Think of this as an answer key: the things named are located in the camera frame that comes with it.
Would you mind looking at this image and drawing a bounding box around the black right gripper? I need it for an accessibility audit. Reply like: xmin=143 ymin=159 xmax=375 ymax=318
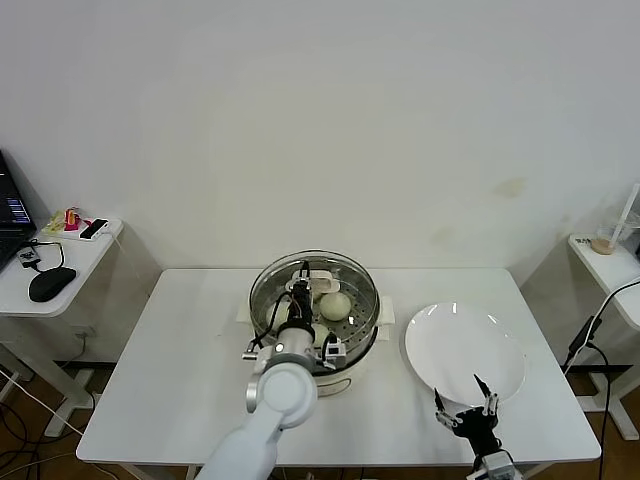
xmin=433 ymin=374 xmax=503 ymax=457

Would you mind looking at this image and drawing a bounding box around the black computer mouse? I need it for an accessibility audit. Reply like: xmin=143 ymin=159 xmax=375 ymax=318
xmin=28 ymin=267 xmax=78 ymax=303

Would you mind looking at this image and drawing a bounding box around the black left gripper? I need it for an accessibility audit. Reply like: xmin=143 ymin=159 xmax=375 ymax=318
xmin=285 ymin=259 xmax=315 ymax=327

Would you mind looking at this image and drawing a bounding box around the stainless steel steamer basket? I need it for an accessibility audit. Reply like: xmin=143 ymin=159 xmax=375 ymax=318
xmin=249 ymin=249 xmax=382 ymax=364

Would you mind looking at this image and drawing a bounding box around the black and white phone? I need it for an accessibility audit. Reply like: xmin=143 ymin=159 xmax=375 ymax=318
xmin=79 ymin=218 xmax=111 ymax=240

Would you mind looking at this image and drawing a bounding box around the white wall socket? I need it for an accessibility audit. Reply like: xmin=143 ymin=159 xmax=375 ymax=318
xmin=73 ymin=324 xmax=96 ymax=351

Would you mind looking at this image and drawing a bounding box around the black adapter with cable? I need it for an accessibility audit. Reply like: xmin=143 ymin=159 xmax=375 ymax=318
xmin=17 ymin=239 xmax=66 ymax=272

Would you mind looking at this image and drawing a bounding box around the white side table with laptop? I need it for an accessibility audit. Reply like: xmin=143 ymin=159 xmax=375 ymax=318
xmin=0 ymin=215 xmax=125 ymax=440

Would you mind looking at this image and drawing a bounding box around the white round plate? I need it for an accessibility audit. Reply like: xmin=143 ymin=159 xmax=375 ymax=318
xmin=404 ymin=301 xmax=528 ymax=405

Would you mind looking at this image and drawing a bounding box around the black laptop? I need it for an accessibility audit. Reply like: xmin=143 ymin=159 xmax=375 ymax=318
xmin=0 ymin=148 xmax=38 ymax=271

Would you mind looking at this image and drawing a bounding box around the round glass pot lid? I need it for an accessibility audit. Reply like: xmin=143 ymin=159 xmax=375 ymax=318
xmin=248 ymin=249 xmax=379 ymax=352

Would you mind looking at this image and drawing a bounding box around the yellow snack packet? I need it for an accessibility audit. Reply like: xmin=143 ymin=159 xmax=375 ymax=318
xmin=41 ymin=210 xmax=68 ymax=236

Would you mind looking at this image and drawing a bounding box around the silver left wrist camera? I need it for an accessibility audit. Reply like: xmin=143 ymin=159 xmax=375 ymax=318
xmin=319 ymin=337 xmax=348 ymax=372

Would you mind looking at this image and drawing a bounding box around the pink and orange small item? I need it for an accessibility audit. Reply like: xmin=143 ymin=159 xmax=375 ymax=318
xmin=63 ymin=205 xmax=88 ymax=232

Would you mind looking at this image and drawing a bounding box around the black cable with connector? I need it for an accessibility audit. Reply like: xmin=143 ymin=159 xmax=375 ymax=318
xmin=562 ymin=279 xmax=640 ymax=480

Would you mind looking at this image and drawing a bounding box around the clear plastic drink cup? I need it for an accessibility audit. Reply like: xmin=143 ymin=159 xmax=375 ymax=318
xmin=591 ymin=207 xmax=640 ymax=256

